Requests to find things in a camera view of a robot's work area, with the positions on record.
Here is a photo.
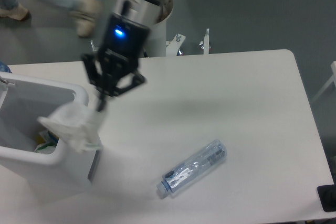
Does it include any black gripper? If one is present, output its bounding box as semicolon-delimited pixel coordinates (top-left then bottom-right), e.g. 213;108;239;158
80;14;150;111

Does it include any white paper wrapper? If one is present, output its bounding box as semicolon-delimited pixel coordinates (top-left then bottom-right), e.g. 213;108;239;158
37;102;106;153

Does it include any clear plastic water bottle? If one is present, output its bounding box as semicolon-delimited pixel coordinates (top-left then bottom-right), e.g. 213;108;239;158
156;140;227;198

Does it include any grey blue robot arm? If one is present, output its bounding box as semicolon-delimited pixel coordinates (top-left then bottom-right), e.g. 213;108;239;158
81;0;164;112

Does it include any yellow green trash in can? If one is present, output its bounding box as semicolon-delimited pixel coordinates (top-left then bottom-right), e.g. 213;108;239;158
34;130;59;154

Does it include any white plastic trash can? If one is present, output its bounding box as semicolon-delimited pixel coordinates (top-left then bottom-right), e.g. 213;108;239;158
1;72;101;195

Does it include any black clamp at table edge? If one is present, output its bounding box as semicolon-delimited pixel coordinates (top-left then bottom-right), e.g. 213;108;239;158
317;184;335;212

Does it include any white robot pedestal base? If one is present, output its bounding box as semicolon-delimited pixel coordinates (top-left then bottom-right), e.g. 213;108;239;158
90;0;213;61

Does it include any white frame at right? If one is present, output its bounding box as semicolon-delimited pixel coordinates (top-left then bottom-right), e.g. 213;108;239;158
311;61;335;104

